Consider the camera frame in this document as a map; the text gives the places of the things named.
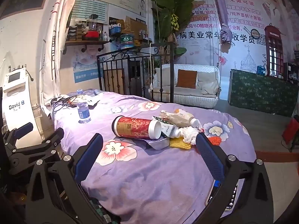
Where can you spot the purple floral bedsheet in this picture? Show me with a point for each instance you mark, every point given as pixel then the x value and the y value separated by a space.
pixel 151 179

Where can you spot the blue basket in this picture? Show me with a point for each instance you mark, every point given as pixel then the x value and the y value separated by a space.
pixel 115 30

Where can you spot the white wicker swing sofa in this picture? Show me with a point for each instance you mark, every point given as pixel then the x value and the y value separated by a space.
pixel 186 96

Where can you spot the grey plastic wrapper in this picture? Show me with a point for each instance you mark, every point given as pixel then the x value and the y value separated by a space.
pixel 158 144

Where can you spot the teal round tin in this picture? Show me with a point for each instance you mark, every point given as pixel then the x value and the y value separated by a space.
pixel 126 42

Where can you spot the beige drink bottle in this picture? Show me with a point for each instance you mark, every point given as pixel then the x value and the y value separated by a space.
pixel 184 119

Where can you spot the cardboard box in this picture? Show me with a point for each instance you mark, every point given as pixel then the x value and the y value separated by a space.
pixel 136 28

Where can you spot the white beauty machine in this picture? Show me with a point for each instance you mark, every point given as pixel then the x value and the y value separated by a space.
pixel 17 107

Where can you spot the large pink wall poster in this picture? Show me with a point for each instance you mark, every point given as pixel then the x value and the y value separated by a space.
pixel 243 4

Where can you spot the large green plant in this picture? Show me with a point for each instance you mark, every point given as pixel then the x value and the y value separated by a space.
pixel 172 2

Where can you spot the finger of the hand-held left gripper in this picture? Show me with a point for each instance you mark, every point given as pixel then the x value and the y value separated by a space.
pixel 48 142
pixel 23 128

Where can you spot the white curtain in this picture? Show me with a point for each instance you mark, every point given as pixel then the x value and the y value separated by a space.
pixel 60 28

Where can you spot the flat printed packet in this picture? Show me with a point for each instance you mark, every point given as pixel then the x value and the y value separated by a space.
pixel 90 100

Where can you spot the red phone booth cabinet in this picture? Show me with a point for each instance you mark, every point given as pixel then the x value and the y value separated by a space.
pixel 274 49

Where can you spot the red cloth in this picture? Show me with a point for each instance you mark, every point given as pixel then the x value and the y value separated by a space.
pixel 290 130

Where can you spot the orange foam net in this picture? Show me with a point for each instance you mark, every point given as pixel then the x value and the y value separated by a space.
pixel 215 140

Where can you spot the clear water bottle blue label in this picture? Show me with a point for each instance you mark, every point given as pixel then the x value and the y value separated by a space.
pixel 83 114

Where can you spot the brown cushion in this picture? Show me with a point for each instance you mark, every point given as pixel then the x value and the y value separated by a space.
pixel 186 78

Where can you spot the wooden wall shelf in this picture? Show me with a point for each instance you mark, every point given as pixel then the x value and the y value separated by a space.
pixel 86 42

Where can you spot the white cushion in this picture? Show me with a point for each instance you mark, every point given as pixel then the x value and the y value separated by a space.
pixel 164 75
pixel 208 81

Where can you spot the white tissue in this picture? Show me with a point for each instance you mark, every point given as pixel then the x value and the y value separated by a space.
pixel 190 135

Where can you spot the stacked dark boxes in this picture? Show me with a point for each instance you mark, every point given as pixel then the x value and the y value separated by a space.
pixel 72 33

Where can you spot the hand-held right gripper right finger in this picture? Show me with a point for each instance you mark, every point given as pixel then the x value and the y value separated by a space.
pixel 209 157

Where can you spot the red base blender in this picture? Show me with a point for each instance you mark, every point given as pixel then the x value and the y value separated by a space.
pixel 91 33

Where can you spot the red cylindrical canister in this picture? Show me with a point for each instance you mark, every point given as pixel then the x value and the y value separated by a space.
pixel 133 127

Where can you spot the blue face poster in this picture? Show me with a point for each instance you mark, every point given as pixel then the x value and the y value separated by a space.
pixel 86 63

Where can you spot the yellow foam net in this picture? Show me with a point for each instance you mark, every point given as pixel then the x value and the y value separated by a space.
pixel 178 142

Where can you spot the green checkered cloth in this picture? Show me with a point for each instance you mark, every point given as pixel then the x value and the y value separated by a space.
pixel 98 206

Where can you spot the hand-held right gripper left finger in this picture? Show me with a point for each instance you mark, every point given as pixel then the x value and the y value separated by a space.
pixel 90 155

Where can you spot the green floral covered table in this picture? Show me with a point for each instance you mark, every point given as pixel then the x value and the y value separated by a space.
pixel 261 93

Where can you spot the white plastic bag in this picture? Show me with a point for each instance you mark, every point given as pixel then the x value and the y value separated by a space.
pixel 167 116

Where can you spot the yellow banana bunch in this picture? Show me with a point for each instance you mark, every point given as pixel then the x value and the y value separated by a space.
pixel 174 21

